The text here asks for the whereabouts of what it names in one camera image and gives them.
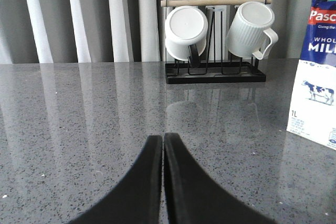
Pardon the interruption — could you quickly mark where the black wire mug rack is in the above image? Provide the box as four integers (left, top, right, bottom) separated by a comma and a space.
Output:
161, 0, 271, 84

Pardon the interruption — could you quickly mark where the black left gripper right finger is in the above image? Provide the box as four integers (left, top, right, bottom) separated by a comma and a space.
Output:
164, 133, 274, 223

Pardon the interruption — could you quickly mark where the white smooth hanging mug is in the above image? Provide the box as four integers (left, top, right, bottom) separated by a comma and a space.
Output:
165, 6, 208, 68

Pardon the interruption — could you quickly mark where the white ribbed hanging mug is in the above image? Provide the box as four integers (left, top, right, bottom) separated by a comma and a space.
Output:
225, 1, 278, 60

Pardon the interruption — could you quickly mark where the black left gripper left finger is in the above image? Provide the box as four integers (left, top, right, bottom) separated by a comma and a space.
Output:
71, 135, 162, 223

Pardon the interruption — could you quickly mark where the blue white milk carton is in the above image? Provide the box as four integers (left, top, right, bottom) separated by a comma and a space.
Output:
287, 0, 335, 149

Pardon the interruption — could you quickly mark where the grey white curtain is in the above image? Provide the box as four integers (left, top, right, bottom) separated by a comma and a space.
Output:
1, 0, 311, 64

